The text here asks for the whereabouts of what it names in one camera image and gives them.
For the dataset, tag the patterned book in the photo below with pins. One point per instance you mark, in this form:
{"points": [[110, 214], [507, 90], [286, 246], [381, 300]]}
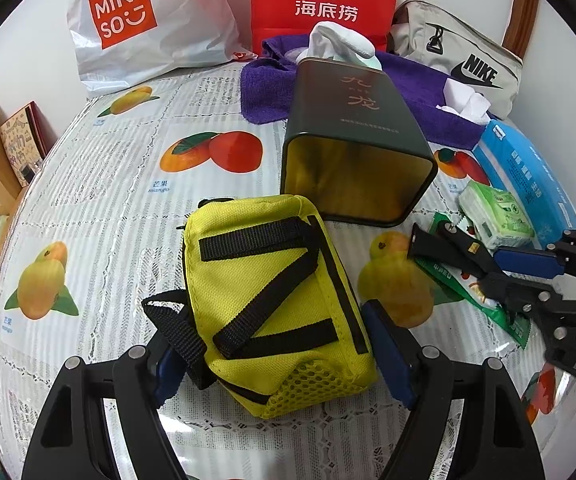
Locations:
{"points": [[22, 140]]}

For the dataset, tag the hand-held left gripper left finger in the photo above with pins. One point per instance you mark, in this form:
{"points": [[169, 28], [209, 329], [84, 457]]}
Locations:
{"points": [[165, 382]]}

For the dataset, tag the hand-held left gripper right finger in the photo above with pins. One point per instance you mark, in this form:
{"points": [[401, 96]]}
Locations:
{"points": [[388, 345]]}

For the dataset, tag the white plastic shopping bag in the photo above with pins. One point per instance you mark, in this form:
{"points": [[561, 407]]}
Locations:
{"points": [[167, 25]]}

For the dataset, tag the red paper bag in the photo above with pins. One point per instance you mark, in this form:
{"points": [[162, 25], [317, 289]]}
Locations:
{"points": [[325, 0]]}

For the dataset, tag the purple towel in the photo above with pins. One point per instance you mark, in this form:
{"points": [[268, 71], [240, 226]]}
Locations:
{"points": [[268, 90]]}

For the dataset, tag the beige waist bag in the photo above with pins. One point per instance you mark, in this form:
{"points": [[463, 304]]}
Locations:
{"points": [[468, 60]]}

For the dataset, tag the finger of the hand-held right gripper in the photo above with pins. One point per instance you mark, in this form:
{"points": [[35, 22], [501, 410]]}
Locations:
{"points": [[523, 300], [528, 262]]}

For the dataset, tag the white paper tissue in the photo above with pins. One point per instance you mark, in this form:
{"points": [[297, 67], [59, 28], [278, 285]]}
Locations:
{"points": [[463, 102]]}

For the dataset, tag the green sachet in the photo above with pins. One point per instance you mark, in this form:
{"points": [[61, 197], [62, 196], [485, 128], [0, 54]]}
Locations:
{"points": [[510, 327]]}

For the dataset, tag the mango print tablecloth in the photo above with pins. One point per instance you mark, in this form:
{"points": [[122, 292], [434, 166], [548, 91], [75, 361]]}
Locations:
{"points": [[117, 210]]}

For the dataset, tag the brown wooden door frame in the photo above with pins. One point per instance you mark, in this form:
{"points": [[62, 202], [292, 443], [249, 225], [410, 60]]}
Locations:
{"points": [[520, 15]]}

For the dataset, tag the white cotton glove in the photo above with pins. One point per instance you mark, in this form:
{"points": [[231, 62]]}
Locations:
{"points": [[338, 42]]}

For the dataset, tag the blue tissue pack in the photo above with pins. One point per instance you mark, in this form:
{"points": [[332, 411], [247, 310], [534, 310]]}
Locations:
{"points": [[523, 170]]}

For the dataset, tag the green tissue packet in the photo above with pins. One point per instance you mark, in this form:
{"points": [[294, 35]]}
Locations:
{"points": [[498, 215]]}

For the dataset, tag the small dark bottle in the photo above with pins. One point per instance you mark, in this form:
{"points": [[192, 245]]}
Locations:
{"points": [[30, 171]]}

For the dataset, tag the dark green tin box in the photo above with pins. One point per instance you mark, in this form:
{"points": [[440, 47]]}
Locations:
{"points": [[353, 135]]}

